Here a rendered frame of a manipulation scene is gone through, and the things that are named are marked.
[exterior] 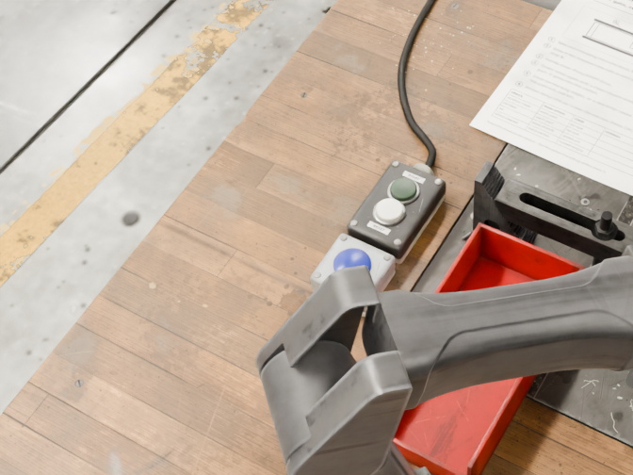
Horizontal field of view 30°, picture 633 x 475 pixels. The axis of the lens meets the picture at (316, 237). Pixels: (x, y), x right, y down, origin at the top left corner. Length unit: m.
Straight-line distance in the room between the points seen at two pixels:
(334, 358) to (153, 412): 0.49
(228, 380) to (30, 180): 1.48
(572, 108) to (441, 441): 0.45
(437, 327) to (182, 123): 1.97
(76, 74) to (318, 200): 1.54
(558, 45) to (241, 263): 0.48
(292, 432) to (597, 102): 0.78
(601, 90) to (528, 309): 0.72
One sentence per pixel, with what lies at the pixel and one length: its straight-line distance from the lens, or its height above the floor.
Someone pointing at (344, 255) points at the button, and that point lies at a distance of 1.25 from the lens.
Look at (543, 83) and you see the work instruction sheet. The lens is 1.45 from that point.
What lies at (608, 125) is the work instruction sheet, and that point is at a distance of 1.41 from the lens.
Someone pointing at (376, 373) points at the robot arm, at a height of 1.36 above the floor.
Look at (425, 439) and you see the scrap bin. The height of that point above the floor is 0.90.
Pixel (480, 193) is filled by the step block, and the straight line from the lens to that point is 1.25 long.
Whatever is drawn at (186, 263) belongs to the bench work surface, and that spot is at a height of 0.90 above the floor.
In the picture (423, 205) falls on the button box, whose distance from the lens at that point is 1.29.
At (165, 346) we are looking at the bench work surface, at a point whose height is 0.90.
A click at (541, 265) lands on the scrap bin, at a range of 1.24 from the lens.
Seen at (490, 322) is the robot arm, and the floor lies 1.34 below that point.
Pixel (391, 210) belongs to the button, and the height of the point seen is 0.94.
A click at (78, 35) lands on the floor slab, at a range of 2.91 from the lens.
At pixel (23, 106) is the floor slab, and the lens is 2.80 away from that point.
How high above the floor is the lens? 1.97
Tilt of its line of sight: 55 degrees down
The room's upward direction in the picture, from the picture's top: 9 degrees counter-clockwise
